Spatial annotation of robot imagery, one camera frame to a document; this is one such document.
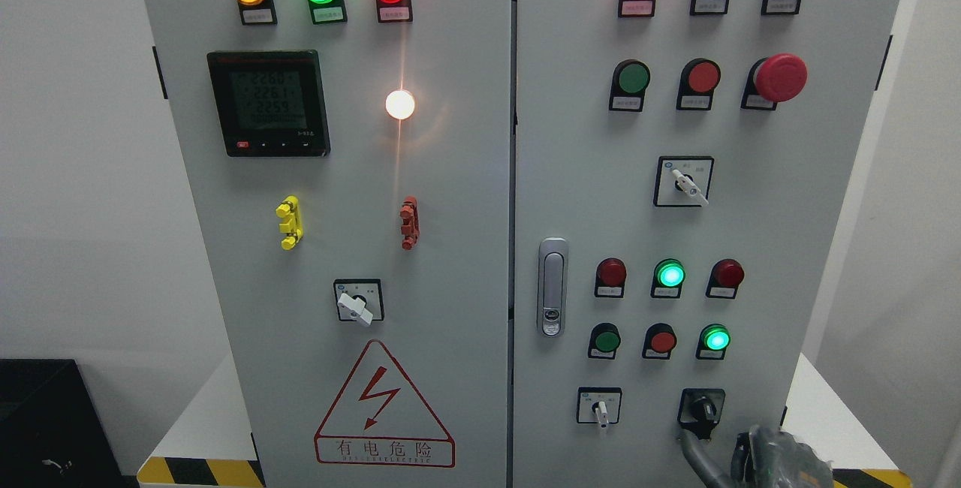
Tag grey left cabinet door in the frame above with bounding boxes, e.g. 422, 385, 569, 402
145, 0, 512, 487

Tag black digital power meter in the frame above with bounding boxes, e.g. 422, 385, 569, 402
206, 50, 330, 157

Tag red push button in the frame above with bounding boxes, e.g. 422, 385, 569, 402
676, 58, 721, 111
642, 323, 677, 360

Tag black box lower left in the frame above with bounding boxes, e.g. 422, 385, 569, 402
1, 359, 125, 487

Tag red electric hazard warning sticker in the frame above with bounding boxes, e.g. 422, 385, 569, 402
315, 339, 456, 468

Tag white selector switch lower right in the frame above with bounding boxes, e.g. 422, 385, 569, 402
574, 387, 622, 432

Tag black knob selector switch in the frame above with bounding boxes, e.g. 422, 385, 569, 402
677, 388, 725, 441

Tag red emergency stop mushroom button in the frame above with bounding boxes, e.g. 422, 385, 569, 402
740, 53, 808, 111

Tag white selector switch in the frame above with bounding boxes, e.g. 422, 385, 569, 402
574, 387, 622, 432
653, 156, 715, 207

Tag silver door handle lock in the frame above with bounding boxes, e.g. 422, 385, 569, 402
538, 237, 568, 337

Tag dark red indicator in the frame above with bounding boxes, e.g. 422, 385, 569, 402
706, 258, 746, 300
594, 258, 627, 299

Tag red push button upper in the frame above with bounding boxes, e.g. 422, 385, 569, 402
676, 58, 721, 111

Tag dark red indicator right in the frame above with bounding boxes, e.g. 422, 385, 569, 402
706, 258, 746, 300

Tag grey cabinet door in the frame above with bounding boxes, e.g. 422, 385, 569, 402
145, 0, 512, 487
512, 0, 899, 487

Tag lit green push button lower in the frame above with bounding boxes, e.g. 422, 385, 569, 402
694, 323, 731, 360

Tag dark red indicator left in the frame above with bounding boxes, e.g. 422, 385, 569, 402
594, 258, 627, 299

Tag white selector switch upper right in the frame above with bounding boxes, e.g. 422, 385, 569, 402
653, 156, 715, 207

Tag white glowing lamp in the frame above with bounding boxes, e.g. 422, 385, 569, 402
384, 89, 416, 121

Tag red terminal connector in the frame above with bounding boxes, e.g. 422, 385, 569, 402
399, 196, 420, 251

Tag red push button lower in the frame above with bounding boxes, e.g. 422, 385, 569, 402
642, 323, 677, 360

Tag yellow terminal connector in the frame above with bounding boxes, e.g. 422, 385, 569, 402
275, 196, 303, 251

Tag green push button upper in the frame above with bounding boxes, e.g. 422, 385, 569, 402
608, 59, 651, 113

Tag grey right cabinet door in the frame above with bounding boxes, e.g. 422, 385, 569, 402
512, 0, 899, 487

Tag white selector switch left door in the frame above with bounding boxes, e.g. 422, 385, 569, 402
333, 279, 384, 327

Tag lit green indicator middle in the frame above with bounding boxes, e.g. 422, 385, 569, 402
651, 258, 686, 299

